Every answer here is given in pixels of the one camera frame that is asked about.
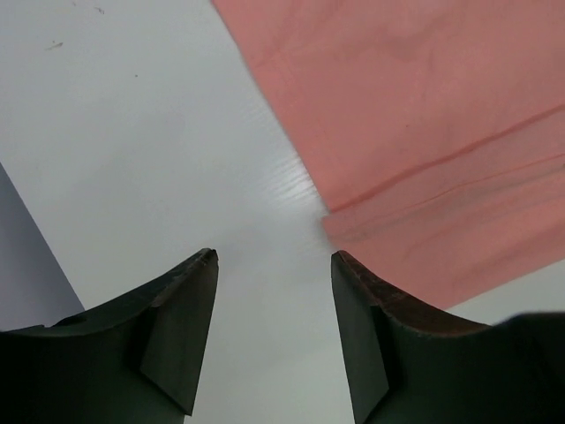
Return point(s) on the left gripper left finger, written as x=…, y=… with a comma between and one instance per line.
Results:
x=134, y=359

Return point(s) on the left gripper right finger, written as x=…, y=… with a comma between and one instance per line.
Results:
x=409, y=362

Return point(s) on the pink t shirt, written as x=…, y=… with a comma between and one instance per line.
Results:
x=432, y=130

